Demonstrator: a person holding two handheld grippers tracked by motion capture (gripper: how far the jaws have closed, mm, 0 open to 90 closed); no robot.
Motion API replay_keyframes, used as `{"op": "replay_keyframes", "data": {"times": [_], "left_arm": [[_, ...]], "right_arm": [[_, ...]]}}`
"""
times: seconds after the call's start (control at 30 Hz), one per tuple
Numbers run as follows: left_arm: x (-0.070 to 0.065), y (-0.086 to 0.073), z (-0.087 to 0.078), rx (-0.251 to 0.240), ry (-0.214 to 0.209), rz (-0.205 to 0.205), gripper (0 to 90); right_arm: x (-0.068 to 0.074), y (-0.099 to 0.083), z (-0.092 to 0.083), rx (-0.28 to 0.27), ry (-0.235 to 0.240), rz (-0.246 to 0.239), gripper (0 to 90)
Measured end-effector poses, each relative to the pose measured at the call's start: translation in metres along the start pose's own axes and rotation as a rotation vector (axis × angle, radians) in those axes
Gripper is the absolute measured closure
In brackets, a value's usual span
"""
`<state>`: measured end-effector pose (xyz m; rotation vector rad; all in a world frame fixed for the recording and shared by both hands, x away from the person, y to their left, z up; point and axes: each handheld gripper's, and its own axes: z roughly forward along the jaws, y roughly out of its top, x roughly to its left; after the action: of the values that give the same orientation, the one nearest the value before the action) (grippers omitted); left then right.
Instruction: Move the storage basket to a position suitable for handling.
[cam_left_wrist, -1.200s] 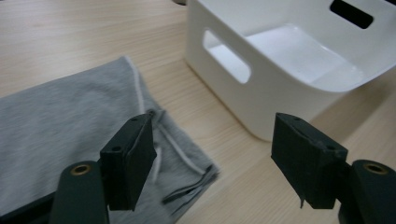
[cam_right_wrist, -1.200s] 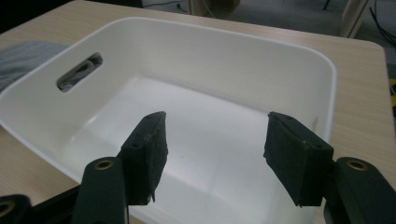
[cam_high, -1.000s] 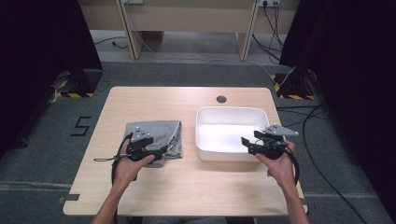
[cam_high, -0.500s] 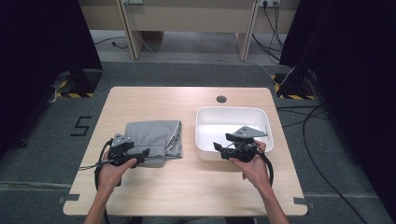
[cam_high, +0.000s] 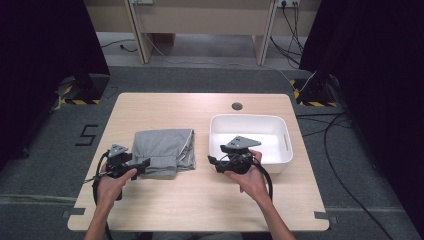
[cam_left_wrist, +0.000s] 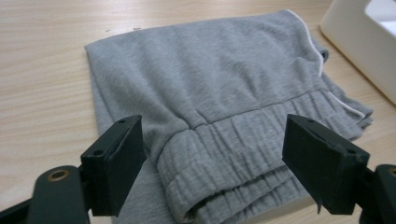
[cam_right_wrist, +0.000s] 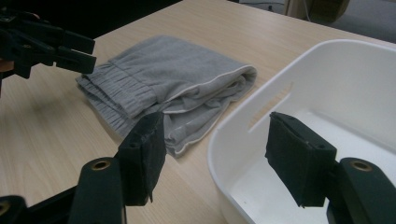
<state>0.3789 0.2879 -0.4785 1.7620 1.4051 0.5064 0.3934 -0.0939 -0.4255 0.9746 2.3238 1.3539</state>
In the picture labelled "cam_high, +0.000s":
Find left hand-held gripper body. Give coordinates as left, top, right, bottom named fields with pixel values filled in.
left=104, top=143, right=138, bottom=179

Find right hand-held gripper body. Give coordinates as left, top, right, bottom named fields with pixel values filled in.
left=216, top=135, right=263, bottom=175

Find grey shorts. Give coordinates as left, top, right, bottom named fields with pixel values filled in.
left=128, top=128, right=197, bottom=179

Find white plastic bin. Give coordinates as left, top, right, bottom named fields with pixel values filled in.
left=208, top=113, right=294, bottom=174

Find person's left hand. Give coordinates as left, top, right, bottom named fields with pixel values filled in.
left=96, top=164, right=138, bottom=211

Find person's right hand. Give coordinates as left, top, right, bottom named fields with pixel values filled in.
left=223, top=151, right=269, bottom=204

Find grey tape piece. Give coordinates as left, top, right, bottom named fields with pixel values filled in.
left=314, top=210, right=338, bottom=224
left=61, top=207, right=87, bottom=219

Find black stand base hazard tape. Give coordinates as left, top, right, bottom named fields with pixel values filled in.
left=289, top=78, right=339, bottom=108
left=56, top=73, right=111, bottom=106

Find black curtain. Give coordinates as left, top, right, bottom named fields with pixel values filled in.
left=0, top=0, right=111, bottom=171
left=299, top=0, right=424, bottom=231

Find beige desk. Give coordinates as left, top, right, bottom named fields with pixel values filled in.
left=83, top=0, right=323, bottom=66

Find right hand-held gripper black cable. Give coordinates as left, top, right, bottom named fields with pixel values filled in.
left=253, top=159, right=274, bottom=201

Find hand-held gripper black cable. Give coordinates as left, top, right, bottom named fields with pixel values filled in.
left=92, top=151, right=114, bottom=240
left=253, top=159, right=274, bottom=201

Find left hand-held gripper black cable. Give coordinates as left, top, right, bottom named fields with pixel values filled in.
left=92, top=151, right=114, bottom=240

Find black floor cables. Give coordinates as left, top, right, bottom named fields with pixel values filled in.
left=295, top=112, right=354, bottom=138

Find long curved black cable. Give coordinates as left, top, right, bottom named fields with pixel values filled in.
left=323, top=113, right=394, bottom=240

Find short black floor cable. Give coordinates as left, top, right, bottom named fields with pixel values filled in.
left=101, top=38, right=138, bottom=53

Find black power cables bundle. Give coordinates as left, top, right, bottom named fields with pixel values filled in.
left=269, top=1, right=306, bottom=69

